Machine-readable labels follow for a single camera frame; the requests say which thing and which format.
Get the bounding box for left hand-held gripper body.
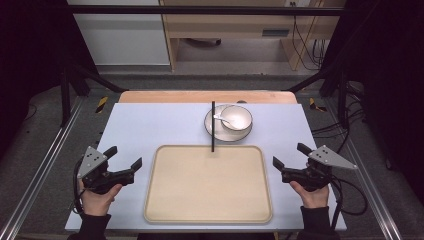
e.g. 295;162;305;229
77;145;136;195

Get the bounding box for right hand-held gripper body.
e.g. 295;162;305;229
281;144;359;193

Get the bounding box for person's right hand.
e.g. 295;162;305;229
288;180;331;210

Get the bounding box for person's left hand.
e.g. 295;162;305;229
78;180;124;217

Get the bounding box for yellow black tape marker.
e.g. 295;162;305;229
95;95;110;115
308;97;328;113

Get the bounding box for white plate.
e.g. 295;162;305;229
203;103;254;143

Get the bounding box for white bowl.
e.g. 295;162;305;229
220;104;254;132

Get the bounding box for white spoon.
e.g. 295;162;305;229
213;112;240;130

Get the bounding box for beige tray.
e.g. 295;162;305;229
143;144;274;225

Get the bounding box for black chopstick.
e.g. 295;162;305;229
210;100;216;154

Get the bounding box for black metal stand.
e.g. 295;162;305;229
285;61;350;130
60;62;130;128

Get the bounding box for wooden table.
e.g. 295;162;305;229
118;90;299;105

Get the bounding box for white cabinet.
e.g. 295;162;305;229
66;0;171;66

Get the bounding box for black curtain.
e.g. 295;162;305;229
321;0;424;204
0;0;99;161

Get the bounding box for dark object under desk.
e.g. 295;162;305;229
184;37;223;48

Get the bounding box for wooden desk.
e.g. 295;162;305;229
159;0;346;72

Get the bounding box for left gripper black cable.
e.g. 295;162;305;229
71;159;85;215

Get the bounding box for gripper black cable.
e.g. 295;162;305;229
71;159;85;215
329;175;368;231

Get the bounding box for black floor cables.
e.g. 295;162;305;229
311;81;368;155

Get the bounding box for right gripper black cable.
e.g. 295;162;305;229
329;175;368;231

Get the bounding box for aluminium rail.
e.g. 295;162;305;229
0;95;85;240
323;99;405;240

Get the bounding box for black hanging cables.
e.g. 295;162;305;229
289;1;327;72

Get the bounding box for black frame crossbar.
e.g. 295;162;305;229
66;4;348;17

